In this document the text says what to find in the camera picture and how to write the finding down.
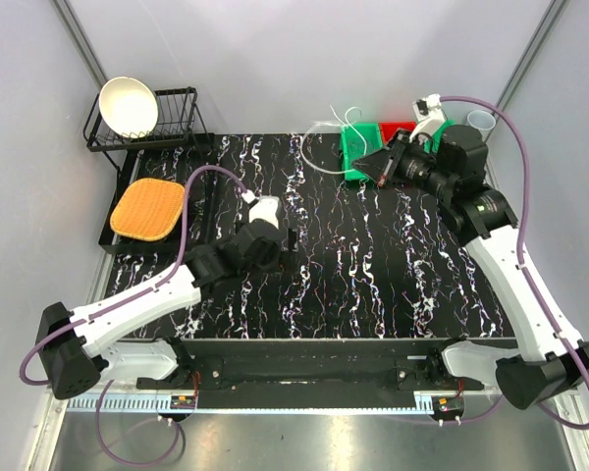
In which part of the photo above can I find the left green plastic bin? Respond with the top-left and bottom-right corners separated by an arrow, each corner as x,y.
340,123 -> 383,182

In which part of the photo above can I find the green plastic bin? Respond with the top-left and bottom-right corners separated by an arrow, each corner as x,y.
340,123 -> 383,182
423,120 -> 455,153

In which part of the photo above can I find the white thin cable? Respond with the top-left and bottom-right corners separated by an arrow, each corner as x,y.
299,103 -> 382,176

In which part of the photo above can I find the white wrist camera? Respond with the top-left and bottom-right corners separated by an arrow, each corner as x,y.
409,93 -> 447,143
241,190 -> 282,229

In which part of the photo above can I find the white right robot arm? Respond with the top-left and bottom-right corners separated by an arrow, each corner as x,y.
352,125 -> 589,409

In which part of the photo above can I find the red plastic bin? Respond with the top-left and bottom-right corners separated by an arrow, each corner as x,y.
378,121 -> 416,144

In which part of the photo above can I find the black wire dish rack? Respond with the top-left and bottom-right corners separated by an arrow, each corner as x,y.
82,86 -> 218,256

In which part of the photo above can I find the white bowl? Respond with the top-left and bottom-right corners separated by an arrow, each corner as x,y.
98,77 -> 159,138

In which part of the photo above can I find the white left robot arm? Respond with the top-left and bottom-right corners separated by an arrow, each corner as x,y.
34,220 -> 297,400

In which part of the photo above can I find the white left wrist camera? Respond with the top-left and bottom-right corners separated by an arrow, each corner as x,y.
241,190 -> 282,229

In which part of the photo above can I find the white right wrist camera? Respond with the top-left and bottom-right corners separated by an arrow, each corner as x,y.
409,93 -> 447,143

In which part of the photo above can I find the right green plastic bin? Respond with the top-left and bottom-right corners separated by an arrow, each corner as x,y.
423,120 -> 455,153

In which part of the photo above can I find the black marble pattern mat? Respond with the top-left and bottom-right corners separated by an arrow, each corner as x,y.
134,134 -> 512,340

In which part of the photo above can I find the white slotted cable duct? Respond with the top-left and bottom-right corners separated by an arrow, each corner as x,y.
67,392 -> 197,413

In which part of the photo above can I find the light blue mug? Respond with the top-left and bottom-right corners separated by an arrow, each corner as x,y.
465,109 -> 497,133

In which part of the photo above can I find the orange woven basket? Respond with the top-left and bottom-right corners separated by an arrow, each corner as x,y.
110,178 -> 185,242

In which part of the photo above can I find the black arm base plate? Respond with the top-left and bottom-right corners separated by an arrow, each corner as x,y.
136,339 -> 483,413

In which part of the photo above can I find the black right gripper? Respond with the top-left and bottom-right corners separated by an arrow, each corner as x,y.
350,129 -> 454,199

